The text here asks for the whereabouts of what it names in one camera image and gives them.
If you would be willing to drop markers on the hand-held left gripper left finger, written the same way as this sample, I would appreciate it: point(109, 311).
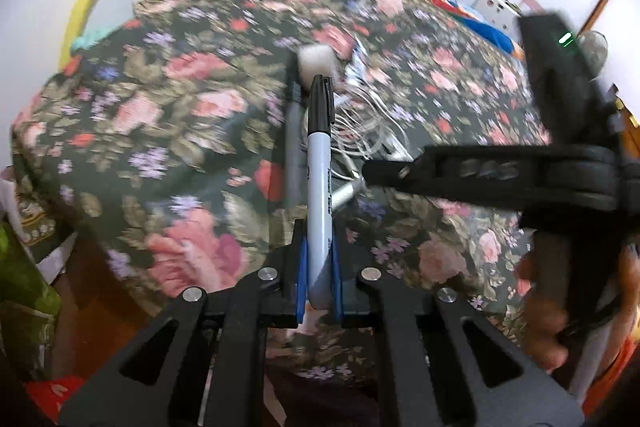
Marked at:
point(300, 279)

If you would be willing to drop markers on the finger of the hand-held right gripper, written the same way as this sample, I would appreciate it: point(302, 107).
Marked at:
point(390, 174)

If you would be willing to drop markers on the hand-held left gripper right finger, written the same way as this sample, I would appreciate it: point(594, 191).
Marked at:
point(336, 282)

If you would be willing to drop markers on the grey marker pen black cap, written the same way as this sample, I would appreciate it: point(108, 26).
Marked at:
point(317, 187)

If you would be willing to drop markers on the person's right hand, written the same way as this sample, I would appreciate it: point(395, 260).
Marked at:
point(542, 332)

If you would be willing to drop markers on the dark grey pen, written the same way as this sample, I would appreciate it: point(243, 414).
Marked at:
point(295, 147)

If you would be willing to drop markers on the silver foil wrapper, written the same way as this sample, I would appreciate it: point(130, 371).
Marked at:
point(357, 64)

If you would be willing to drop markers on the standing fan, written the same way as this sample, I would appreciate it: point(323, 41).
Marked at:
point(594, 52)

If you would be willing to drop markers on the blue and red cloth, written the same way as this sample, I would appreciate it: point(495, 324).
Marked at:
point(480, 24)

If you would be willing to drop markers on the dark floral blanket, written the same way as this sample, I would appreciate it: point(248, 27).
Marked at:
point(190, 132)

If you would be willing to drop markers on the white appliance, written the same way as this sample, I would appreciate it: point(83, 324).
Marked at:
point(495, 9)

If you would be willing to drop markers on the green leaf-print box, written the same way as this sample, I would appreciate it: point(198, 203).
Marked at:
point(25, 307)

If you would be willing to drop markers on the red and white box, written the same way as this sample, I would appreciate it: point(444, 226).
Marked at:
point(50, 399)

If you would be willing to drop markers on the teal cloth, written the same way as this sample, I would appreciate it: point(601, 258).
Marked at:
point(92, 39)

